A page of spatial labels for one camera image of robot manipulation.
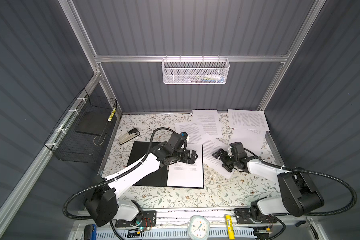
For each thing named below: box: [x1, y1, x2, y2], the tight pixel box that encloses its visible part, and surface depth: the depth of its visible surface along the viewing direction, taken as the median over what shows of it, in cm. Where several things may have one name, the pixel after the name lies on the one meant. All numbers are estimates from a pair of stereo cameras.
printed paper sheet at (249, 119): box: [227, 109, 270, 132], surface depth 118 cm
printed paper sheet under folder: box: [174, 122, 205, 144], surface depth 114 cm
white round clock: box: [188, 214, 210, 240], surface depth 70 cm
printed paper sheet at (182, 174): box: [167, 144, 204, 188], surface depth 90 cm
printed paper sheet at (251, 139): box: [228, 128, 270, 157], surface depth 111 cm
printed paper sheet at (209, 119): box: [192, 109, 223, 137], surface depth 118 cm
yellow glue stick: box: [225, 215, 236, 240], surface depth 71 cm
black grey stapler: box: [118, 128, 140, 145], surface depth 105 cm
